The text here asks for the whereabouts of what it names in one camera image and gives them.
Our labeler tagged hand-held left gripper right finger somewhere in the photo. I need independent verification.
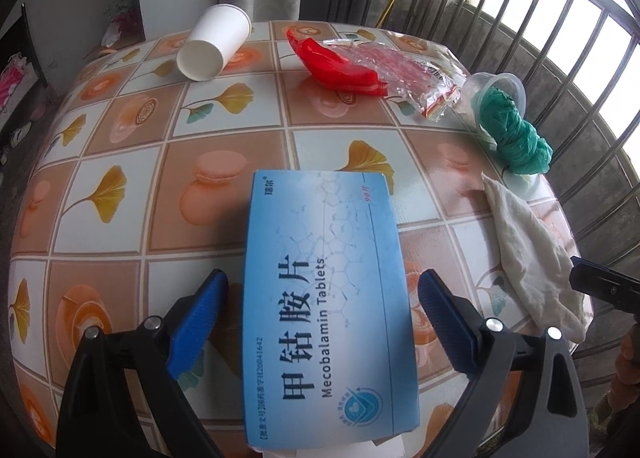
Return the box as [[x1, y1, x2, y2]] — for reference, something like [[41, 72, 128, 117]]
[[417, 268, 591, 458]]

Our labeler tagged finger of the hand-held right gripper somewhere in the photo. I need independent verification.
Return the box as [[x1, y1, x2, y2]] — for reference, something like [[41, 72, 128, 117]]
[[569, 255, 640, 311]]

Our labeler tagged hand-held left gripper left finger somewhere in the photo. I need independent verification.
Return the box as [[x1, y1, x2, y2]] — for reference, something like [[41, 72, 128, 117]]
[[55, 267, 231, 458]]

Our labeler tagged white tissue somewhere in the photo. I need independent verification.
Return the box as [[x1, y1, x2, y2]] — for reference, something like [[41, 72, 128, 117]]
[[481, 173, 591, 343]]

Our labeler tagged blue medicine box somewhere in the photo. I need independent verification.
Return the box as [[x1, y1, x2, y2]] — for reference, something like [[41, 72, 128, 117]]
[[242, 169, 421, 451]]

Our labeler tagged clear red printed packet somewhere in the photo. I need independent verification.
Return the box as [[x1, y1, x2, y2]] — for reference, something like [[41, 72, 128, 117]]
[[322, 37, 463, 121]]

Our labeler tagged person's right hand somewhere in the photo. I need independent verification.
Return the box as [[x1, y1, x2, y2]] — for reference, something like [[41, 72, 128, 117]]
[[615, 320, 640, 396]]

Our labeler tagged table with ginkgo pattern cloth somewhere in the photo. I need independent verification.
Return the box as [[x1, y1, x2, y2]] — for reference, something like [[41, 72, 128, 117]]
[[7, 20, 596, 458]]

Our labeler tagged green plastic bag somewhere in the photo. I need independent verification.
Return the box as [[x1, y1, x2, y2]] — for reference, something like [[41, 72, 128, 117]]
[[479, 87, 554, 175]]

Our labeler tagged clear plastic cup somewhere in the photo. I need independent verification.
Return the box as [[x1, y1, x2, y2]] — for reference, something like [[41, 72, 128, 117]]
[[452, 72, 527, 151]]

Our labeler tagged white paper cup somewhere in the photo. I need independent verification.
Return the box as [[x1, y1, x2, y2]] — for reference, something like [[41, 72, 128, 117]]
[[176, 3, 252, 81]]

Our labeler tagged red plastic wrapper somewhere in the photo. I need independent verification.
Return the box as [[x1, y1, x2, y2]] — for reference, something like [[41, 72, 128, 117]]
[[286, 29, 388, 98]]

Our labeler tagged pink printed bag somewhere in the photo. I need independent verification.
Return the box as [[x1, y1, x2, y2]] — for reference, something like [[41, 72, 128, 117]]
[[0, 53, 31, 114]]

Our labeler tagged artificial flower bouquet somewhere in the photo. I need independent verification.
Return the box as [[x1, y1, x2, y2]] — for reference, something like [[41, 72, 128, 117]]
[[101, 0, 146, 46]]

